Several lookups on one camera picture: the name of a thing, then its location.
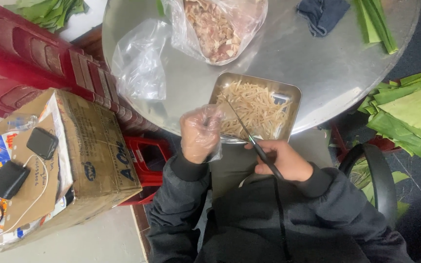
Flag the stack of green leaves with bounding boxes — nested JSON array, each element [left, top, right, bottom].
[[357, 72, 421, 161]]

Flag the small black charger block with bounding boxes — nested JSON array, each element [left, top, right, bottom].
[[26, 127, 60, 160]]

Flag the pile of pale food strips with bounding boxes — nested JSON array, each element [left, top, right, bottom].
[[216, 80, 294, 140]]

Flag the rectangular metal tray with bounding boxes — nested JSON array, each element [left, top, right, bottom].
[[208, 72, 302, 144]]

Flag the brown cardboard box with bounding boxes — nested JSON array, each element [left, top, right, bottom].
[[0, 88, 143, 251]]

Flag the person's left hand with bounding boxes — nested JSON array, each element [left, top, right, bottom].
[[179, 104, 226, 165]]

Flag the heap of green leaves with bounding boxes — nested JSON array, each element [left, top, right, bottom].
[[4, 0, 90, 33]]

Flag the clear bag of chopped meat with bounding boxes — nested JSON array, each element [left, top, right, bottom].
[[161, 0, 269, 66]]

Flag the scattered green leaf scraps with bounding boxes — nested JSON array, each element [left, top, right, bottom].
[[349, 157, 411, 220]]

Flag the black chair backrest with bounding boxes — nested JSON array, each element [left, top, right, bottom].
[[338, 143, 398, 228]]

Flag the red plastic stool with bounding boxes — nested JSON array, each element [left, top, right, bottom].
[[118, 136, 173, 206]]

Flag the person's right hand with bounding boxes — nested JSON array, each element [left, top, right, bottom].
[[244, 139, 314, 182]]

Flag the black strap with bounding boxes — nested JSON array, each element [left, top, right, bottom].
[[272, 175, 292, 263]]

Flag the large black charger block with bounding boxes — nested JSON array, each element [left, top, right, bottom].
[[0, 161, 31, 200]]

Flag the stacked red plastic stools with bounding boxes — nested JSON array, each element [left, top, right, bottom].
[[0, 0, 162, 136]]

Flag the red plastic basket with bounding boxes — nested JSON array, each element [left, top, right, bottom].
[[329, 124, 402, 162]]

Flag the empty clear plastic bag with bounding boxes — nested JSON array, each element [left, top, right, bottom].
[[111, 19, 173, 101]]

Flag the dark blue cloth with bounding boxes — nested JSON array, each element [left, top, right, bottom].
[[297, 0, 351, 37]]

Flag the black-handled scissors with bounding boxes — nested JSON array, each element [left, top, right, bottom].
[[220, 93, 285, 180]]

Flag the white cable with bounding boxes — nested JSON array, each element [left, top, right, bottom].
[[0, 154, 50, 243]]

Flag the folded green leaf strips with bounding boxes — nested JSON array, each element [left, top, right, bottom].
[[353, 0, 399, 55]]

